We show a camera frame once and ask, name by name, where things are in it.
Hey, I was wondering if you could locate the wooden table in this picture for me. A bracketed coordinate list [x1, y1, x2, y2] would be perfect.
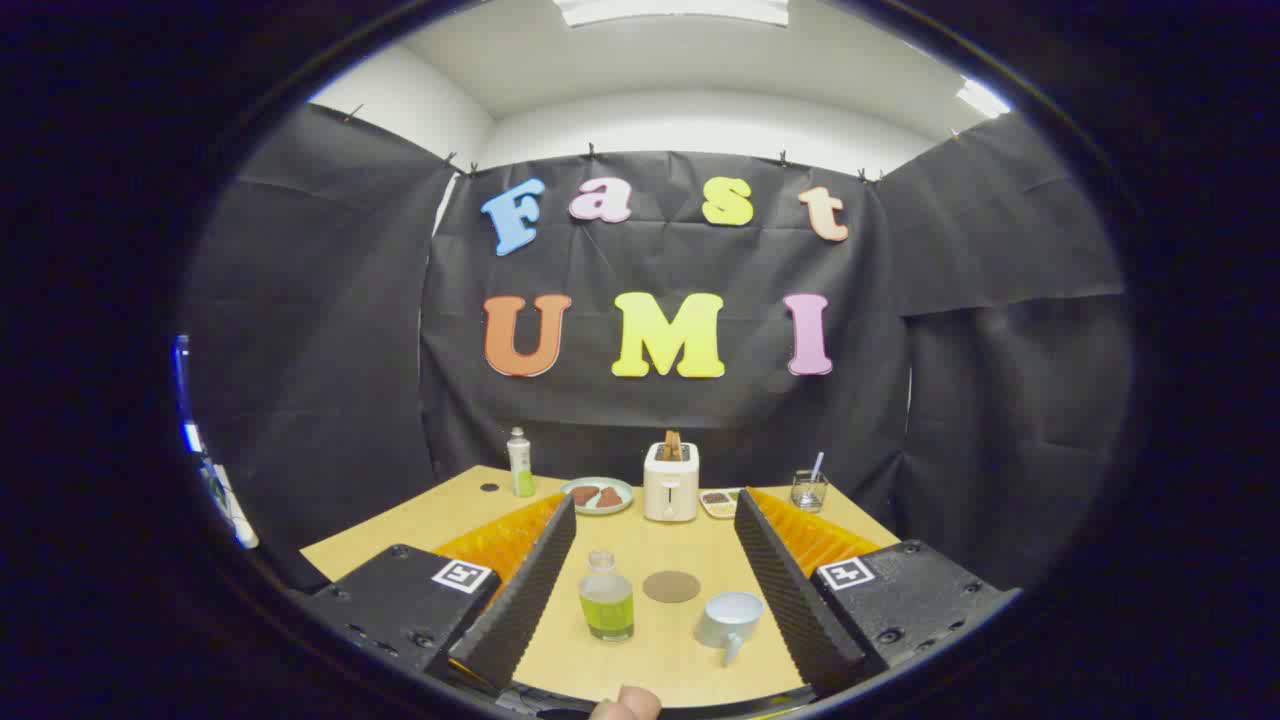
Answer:
[300, 465, 901, 709]

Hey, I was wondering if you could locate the white toaster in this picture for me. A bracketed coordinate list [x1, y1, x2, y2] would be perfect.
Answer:
[642, 441, 700, 524]

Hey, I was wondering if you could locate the small ceiling light panel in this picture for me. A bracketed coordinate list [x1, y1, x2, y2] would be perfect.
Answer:
[955, 78, 1013, 119]

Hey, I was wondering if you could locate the pale green plate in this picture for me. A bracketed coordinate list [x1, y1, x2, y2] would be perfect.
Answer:
[560, 476, 636, 516]

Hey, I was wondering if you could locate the clear green-label juice bottle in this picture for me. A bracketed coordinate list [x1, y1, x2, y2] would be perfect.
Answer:
[578, 549, 636, 643]

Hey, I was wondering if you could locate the large ceiling light panel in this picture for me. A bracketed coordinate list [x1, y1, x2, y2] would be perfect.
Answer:
[553, 0, 791, 28]

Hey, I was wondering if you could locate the round brown coaster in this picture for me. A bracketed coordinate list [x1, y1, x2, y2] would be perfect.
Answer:
[642, 570, 702, 605]

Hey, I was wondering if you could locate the small white green bottle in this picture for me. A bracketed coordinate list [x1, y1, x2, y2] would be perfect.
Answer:
[506, 427, 535, 499]

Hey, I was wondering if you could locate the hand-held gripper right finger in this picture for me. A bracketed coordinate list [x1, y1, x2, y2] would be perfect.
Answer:
[733, 487, 1023, 698]

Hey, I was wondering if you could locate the pale blue cup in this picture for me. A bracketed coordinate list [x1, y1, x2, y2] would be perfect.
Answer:
[694, 591, 766, 668]

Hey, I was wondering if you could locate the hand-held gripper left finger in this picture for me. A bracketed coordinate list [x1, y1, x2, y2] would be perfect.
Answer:
[290, 492, 579, 696]

